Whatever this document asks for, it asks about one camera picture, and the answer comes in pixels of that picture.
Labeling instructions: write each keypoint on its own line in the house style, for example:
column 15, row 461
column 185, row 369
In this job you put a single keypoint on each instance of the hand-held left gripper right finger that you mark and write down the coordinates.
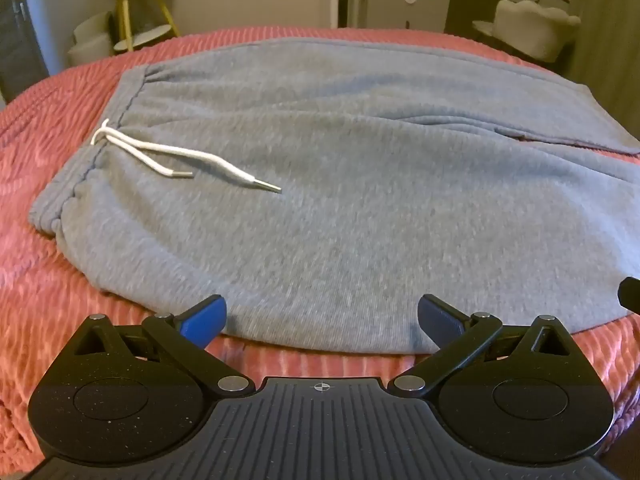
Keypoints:
column 440, row 317

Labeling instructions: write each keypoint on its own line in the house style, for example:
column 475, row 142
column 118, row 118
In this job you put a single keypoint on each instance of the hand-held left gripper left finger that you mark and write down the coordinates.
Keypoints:
column 207, row 316

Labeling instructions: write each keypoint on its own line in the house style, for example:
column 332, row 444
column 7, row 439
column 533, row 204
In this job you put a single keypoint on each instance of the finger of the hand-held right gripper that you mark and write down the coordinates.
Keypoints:
column 631, row 294

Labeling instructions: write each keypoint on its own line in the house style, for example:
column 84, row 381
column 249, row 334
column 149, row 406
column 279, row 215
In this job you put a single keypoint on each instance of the grey sweat pants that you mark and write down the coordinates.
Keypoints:
column 325, row 185

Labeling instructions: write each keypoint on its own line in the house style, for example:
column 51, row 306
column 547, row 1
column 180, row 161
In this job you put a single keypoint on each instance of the pink ribbed blanket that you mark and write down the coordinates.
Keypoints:
column 45, row 280

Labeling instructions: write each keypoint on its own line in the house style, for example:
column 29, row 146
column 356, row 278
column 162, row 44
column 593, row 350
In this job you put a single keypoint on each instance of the white cloud-shaped chair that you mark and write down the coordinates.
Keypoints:
column 530, row 30

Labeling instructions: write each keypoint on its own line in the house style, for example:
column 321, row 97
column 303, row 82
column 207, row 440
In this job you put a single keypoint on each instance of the white round pouf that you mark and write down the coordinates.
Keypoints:
column 92, row 40

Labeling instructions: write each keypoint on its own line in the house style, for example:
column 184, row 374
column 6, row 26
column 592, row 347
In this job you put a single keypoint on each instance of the yellow-legged tiered side table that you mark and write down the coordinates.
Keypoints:
column 135, row 15

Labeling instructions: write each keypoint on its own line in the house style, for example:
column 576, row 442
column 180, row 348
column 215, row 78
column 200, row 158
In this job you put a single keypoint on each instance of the white cabinet with round knob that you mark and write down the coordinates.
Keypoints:
column 405, row 7

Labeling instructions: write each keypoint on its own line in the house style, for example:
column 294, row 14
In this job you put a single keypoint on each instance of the dark door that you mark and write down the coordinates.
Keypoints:
column 17, row 35

